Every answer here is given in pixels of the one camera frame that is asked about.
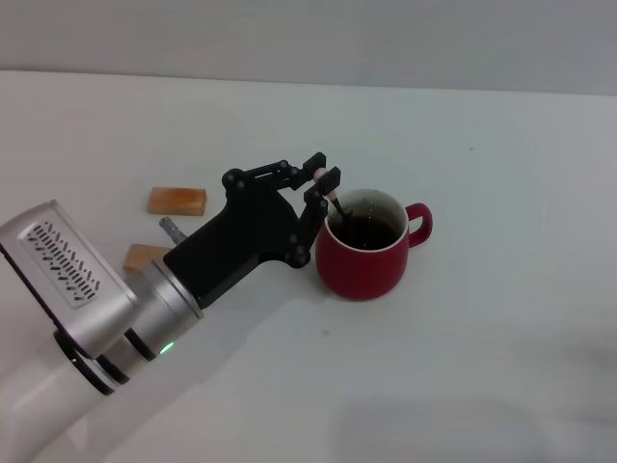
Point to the silver vented left wrist camera box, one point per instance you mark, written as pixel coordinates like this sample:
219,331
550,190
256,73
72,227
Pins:
67,270

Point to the stained wooden block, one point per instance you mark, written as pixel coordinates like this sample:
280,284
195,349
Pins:
173,201

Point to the red coffee cup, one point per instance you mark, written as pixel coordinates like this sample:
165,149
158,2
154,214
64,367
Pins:
356,270

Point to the notched wooden block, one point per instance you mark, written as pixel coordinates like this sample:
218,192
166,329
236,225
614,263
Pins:
140,255

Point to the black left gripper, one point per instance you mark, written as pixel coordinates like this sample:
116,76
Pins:
241,241

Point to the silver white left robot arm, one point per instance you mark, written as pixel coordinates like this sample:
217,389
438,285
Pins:
169,289

